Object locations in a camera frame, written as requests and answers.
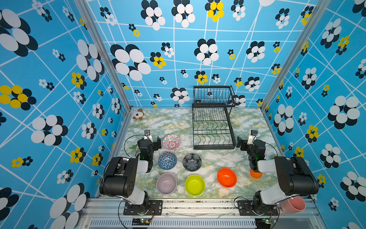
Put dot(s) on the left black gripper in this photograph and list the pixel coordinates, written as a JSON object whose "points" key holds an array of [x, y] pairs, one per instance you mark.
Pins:
{"points": [[157, 145]]}

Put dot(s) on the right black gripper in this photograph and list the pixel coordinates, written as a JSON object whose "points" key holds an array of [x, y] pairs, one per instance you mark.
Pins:
{"points": [[244, 144]]}

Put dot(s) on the orange plastic bowl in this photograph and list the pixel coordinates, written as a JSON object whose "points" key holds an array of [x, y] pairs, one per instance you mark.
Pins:
{"points": [[227, 177]]}

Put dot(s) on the lilac plastic bowl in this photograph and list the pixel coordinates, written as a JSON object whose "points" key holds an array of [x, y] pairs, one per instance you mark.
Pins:
{"points": [[166, 184]]}

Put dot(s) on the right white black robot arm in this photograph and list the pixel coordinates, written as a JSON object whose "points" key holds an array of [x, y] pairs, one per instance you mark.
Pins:
{"points": [[294, 177]]}

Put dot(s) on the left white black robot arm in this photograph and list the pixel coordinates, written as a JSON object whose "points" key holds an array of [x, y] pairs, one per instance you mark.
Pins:
{"points": [[120, 175]]}

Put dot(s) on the orange fruit right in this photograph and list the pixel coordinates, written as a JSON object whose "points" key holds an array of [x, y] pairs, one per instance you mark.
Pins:
{"points": [[255, 175]]}

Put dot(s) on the blue patterned bowl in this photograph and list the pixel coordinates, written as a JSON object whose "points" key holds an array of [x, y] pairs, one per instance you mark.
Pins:
{"points": [[167, 161]]}

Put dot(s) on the red white patterned bowl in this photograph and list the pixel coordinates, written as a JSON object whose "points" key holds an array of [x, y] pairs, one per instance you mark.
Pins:
{"points": [[171, 142]]}

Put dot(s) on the small plush toy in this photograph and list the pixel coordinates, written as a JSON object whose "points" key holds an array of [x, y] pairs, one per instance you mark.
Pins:
{"points": [[138, 115]]}

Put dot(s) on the black patterned bowl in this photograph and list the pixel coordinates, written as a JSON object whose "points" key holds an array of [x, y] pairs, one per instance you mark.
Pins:
{"points": [[192, 162]]}

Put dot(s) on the lime green bowl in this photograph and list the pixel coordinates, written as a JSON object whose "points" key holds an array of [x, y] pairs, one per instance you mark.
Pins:
{"points": [[195, 185]]}

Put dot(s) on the pink plastic cup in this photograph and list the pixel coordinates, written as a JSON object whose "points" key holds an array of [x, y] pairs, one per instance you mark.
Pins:
{"points": [[293, 205]]}

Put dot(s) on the right circuit board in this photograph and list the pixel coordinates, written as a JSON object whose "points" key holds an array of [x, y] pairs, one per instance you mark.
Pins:
{"points": [[263, 223]]}

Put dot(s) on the circuit board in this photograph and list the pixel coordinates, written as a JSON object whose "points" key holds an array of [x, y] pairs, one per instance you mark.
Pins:
{"points": [[141, 221], [263, 223]]}

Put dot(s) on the left circuit board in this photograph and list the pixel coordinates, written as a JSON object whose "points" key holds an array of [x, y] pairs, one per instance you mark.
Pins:
{"points": [[141, 221]]}

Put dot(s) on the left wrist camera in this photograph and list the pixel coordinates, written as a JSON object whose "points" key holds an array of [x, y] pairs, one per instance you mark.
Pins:
{"points": [[147, 133]]}

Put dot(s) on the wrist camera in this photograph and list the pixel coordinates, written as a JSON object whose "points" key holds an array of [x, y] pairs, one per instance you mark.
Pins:
{"points": [[253, 132], [147, 133]]}

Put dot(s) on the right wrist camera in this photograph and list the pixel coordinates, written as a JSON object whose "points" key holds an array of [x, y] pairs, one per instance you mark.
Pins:
{"points": [[253, 132]]}

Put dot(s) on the black wire dish rack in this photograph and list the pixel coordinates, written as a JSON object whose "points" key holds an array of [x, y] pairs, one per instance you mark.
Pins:
{"points": [[211, 108]]}

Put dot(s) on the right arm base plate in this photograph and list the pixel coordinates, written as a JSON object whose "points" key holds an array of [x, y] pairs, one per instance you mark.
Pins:
{"points": [[248, 208]]}

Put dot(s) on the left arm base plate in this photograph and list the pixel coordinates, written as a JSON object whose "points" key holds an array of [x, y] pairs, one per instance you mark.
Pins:
{"points": [[152, 207]]}

